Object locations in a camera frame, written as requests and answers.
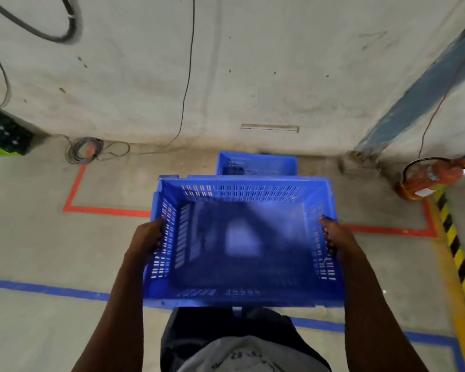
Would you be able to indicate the person's left hand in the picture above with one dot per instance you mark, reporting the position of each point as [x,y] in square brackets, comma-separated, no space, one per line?
[146,238]

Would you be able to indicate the black and green crate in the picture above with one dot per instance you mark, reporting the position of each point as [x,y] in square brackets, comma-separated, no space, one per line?
[4,135]

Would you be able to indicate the person's grey shirt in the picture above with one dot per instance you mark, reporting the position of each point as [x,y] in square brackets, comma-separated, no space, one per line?
[252,356]

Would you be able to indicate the large blue plastic crate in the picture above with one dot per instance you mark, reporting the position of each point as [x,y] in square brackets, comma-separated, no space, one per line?
[242,244]

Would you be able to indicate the red fire extinguisher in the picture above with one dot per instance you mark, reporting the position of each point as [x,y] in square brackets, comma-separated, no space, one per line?
[430,178]

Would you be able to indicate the blue steel pillar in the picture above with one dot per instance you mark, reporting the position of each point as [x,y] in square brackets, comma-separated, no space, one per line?
[422,92]

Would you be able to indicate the person's right thumb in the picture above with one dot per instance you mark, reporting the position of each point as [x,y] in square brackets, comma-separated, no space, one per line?
[327,221]

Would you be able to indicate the person's right forearm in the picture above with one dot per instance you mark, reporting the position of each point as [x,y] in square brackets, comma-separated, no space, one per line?
[376,317]

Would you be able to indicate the person's left thumb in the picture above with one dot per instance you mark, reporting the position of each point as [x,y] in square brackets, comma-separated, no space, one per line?
[157,223]

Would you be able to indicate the person's left forearm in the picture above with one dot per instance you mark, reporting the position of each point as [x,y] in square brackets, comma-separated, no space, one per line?
[114,317]

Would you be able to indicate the person's right hand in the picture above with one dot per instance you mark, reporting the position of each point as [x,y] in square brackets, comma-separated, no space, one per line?
[339,238]

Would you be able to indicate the person's dark trousers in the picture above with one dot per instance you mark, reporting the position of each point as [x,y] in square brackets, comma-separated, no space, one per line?
[224,329]

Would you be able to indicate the small blue plastic crate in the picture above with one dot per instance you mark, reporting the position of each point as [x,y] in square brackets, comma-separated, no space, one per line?
[255,163]

